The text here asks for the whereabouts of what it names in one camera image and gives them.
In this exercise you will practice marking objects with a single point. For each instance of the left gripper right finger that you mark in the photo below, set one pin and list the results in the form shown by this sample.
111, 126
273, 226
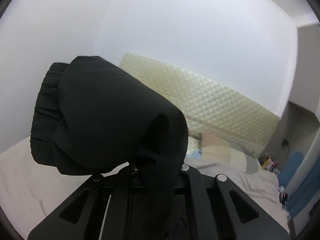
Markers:
215, 208

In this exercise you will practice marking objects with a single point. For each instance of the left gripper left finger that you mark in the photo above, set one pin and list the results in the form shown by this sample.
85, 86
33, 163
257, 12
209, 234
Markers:
100, 208

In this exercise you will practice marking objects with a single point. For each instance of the black puffer jacket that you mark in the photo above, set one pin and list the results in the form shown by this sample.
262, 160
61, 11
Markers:
91, 116

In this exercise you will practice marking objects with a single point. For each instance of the patchwork pastel pillow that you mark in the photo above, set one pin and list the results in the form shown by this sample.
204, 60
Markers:
217, 149

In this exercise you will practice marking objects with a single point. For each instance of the items on dresser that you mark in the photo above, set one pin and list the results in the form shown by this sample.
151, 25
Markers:
270, 165

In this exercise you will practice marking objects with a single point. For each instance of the grey bed cover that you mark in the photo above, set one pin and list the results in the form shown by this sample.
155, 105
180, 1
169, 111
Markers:
30, 191

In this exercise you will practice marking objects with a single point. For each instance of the blue chair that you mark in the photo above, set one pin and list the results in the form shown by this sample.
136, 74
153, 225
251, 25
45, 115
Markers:
290, 168

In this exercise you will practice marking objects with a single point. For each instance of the cream quilted headboard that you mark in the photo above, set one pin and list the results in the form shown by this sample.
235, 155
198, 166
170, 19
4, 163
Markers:
207, 105

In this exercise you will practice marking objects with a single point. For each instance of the blue curtain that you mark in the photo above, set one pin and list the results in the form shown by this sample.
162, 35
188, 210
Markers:
300, 198

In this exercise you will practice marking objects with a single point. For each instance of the grey white wardrobe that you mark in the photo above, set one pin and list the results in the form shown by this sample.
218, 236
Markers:
298, 129

